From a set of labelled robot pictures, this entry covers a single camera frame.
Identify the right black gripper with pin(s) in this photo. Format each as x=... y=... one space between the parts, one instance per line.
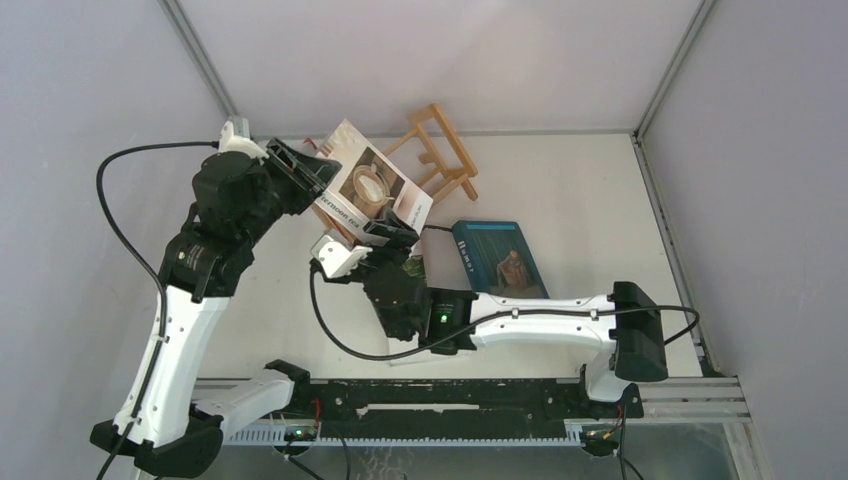
x=404 y=237

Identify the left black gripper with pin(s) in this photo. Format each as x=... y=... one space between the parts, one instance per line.
x=310 y=177

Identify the coffee cover white book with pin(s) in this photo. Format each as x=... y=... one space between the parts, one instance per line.
x=367 y=184

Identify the wooden book rack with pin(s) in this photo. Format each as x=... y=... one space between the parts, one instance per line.
x=432 y=155

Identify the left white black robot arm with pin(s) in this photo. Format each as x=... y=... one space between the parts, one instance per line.
x=238 y=196

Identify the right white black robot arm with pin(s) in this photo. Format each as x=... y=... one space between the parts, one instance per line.
x=623 y=328

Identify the palm leaf white book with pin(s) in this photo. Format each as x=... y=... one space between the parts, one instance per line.
x=415 y=268

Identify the grey white notebook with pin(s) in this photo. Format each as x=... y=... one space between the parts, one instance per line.
x=440 y=256

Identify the teal Humor book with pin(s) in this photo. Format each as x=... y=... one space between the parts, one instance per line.
x=497 y=259

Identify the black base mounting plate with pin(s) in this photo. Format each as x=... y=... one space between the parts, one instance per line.
x=397 y=410

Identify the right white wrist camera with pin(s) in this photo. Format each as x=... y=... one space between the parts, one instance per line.
x=336 y=256

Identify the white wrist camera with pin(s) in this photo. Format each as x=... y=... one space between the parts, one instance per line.
x=235 y=137
x=336 y=256

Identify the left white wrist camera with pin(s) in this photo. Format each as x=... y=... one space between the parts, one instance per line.
x=235 y=137

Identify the aluminium frame rail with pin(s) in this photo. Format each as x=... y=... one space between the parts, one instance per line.
x=677 y=401

